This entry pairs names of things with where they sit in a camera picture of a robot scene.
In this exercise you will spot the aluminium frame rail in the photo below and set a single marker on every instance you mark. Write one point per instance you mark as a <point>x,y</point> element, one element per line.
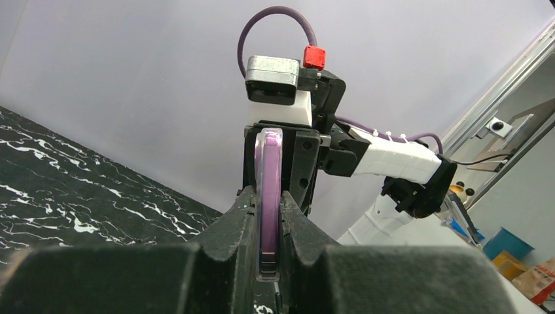
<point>496,134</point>

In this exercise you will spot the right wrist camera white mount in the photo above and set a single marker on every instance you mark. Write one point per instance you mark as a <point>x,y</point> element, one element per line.
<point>279,89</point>

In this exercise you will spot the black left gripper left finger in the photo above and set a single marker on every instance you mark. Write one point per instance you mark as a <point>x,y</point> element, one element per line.
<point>212,273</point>

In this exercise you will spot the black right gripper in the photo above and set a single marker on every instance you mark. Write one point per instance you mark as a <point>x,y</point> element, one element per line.
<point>325,145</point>

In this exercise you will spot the phone with purple clear case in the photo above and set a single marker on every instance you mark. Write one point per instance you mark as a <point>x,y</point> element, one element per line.
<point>269,203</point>

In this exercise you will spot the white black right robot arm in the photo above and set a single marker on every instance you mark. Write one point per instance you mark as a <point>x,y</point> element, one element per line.
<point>415,178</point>

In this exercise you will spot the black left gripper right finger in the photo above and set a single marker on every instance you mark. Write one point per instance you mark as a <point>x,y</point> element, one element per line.
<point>319,275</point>

